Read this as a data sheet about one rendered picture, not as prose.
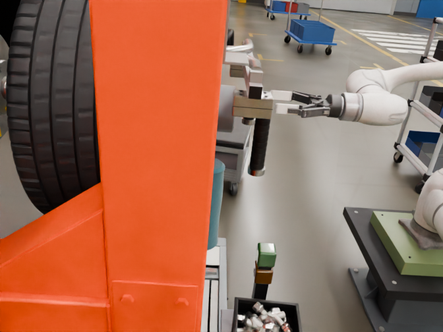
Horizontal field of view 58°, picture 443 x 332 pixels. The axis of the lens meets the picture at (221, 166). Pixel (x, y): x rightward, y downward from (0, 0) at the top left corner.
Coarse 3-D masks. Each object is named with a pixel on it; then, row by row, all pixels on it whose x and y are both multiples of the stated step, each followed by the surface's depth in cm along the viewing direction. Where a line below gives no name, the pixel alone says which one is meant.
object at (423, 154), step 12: (432, 24) 249; (432, 36) 251; (420, 60) 260; (432, 60) 250; (420, 96) 267; (432, 96) 252; (408, 108) 273; (420, 108) 258; (432, 108) 251; (432, 120) 241; (420, 132) 279; (432, 132) 279; (396, 144) 285; (408, 144) 279; (420, 144) 278; (432, 144) 260; (396, 156) 289; (408, 156) 269; (420, 156) 262; (432, 156) 238; (420, 168) 253; (432, 168) 241; (420, 192) 252
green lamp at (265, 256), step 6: (258, 246) 89; (264, 246) 89; (270, 246) 89; (258, 252) 87; (264, 252) 87; (270, 252) 87; (258, 258) 87; (264, 258) 87; (270, 258) 87; (258, 264) 88; (264, 264) 88; (270, 264) 88
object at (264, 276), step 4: (256, 264) 91; (256, 268) 90; (272, 268) 90; (256, 272) 89; (260, 272) 89; (264, 272) 89; (268, 272) 89; (272, 272) 89; (256, 276) 90; (260, 276) 89; (264, 276) 89; (268, 276) 89; (272, 276) 90; (256, 280) 90; (260, 280) 90; (264, 280) 90; (268, 280) 90; (268, 284) 91
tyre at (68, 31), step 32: (32, 0) 79; (64, 0) 80; (32, 32) 77; (64, 32) 77; (32, 64) 77; (64, 64) 76; (32, 96) 77; (64, 96) 77; (32, 128) 79; (64, 128) 78; (96, 128) 79; (32, 160) 81; (64, 160) 81; (96, 160) 82; (32, 192) 87; (64, 192) 88
